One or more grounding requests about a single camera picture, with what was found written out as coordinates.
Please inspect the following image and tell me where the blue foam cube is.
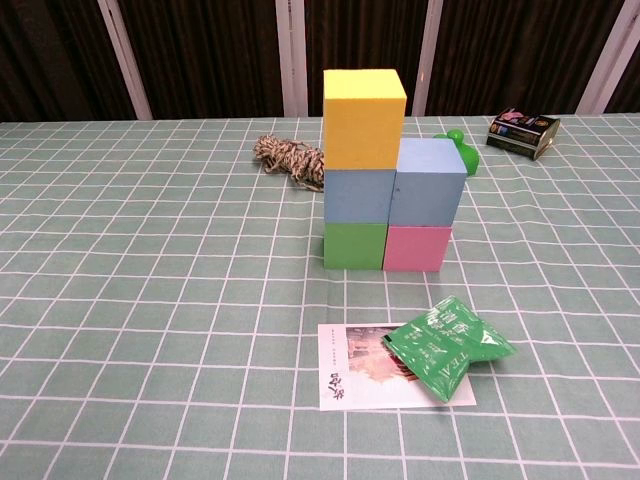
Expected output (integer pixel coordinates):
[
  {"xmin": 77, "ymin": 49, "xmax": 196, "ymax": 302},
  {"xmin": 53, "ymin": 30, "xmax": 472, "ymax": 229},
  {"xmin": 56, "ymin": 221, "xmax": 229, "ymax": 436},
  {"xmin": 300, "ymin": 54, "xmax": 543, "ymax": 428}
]
[
  {"xmin": 323, "ymin": 168, "xmax": 397, "ymax": 225},
  {"xmin": 388, "ymin": 137, "xmax": 468, "ymax": 229}
]

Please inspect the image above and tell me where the pink foam cube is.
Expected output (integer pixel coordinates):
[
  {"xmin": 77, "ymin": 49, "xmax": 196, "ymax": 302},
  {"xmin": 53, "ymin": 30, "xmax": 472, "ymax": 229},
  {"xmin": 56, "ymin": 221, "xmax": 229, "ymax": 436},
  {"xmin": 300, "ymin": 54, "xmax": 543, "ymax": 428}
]
[{"xmin": 382, "ymin": 224, "xmax": 453, "ymax": 273}]

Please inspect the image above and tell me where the yellow foam cube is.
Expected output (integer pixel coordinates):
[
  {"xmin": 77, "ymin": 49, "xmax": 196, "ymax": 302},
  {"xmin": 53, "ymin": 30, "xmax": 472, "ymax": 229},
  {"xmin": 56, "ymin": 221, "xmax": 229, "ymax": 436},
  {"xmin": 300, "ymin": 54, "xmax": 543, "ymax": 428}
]
[{"xmin": 322, "ymin": 69, "xmax": 407, "ymax": 172}]

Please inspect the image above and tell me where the green foam cube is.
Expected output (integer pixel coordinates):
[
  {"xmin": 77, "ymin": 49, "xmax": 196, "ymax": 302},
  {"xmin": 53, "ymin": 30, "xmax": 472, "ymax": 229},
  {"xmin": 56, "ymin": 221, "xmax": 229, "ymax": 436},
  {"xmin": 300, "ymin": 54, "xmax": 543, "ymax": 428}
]
[{"xmin": 322, "ymin": 221, "xmax": 389, "ymax": 271}]

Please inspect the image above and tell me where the brown white twine bundle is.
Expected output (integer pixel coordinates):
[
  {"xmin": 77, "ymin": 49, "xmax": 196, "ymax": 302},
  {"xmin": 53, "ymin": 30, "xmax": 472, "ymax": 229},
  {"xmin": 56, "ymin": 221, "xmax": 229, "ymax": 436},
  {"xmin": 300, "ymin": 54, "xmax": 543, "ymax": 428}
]
[{"xmin": 252, "ymin": 134, "xmax": 327, "ymax": 194}]

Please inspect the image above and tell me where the white picture postcard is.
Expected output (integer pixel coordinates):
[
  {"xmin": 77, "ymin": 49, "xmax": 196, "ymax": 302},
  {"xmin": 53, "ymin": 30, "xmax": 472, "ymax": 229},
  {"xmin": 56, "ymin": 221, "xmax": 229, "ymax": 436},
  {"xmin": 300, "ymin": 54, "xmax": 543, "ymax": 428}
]
[{"xmin": 317, "ymin": 322, "xmax": 477, "ymax": 412}]

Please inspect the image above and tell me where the green tea sachet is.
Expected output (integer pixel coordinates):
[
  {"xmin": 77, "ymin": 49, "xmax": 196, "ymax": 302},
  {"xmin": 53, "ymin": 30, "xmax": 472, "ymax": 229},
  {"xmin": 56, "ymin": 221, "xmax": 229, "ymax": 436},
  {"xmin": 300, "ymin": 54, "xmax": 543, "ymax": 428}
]
[{"xmin": 382, "ymin": 294, "xmax": 518, "ymax": 404}]

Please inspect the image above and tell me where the green studded toy brick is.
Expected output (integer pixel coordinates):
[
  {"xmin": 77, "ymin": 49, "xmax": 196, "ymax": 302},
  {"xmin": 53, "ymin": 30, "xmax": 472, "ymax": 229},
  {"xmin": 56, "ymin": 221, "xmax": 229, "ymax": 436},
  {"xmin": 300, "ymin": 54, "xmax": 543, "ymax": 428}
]
[{"xmin": 432, "ymin": 128, "xmax": 481, "ymax": 177}]

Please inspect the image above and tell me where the green checked tablecloth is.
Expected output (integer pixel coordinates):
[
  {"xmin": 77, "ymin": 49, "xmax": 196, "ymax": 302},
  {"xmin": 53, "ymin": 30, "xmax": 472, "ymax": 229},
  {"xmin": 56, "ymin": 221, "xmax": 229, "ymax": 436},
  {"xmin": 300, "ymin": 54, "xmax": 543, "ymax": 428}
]
[{"xmin": 0, "ymin": 113, "xmax": 640, "ymax": 480}]

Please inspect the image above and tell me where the dark pleated curtain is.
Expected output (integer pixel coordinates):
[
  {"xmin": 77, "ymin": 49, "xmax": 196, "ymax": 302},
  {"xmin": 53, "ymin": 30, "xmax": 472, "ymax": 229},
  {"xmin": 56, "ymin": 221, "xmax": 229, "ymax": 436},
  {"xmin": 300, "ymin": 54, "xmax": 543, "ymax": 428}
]
[{"xmin": 0, "ymin": 0, "xmax": 640, "ymax": 124}]

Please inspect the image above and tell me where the dark printed tin box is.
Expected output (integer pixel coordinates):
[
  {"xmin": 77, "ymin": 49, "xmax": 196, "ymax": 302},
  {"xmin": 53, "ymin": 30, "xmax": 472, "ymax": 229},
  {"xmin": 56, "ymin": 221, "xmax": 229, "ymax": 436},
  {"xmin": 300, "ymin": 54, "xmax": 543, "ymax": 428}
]
[{"xmin": 485, "ymin": 106, "xmax": 561, "ymax": 162}]

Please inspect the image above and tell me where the white metal frame post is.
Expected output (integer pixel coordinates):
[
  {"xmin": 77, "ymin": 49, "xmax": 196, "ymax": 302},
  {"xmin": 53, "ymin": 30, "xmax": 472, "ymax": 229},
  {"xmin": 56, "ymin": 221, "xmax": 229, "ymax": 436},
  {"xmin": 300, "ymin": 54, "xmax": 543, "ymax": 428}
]
[
  {"xmin": 275, "ymin": 0, "xmax": 309, "ymax": 119},
  {"xmin": 579, "ymin": 0, "xmax": 640, "ymax": 115},
  {"xmin": 411, "ymin": 0, "xmax": 444, "ymax": 117},
  {"xmin": 97, "ymin": 0, "xmax": 154, "ymax": 121}
]

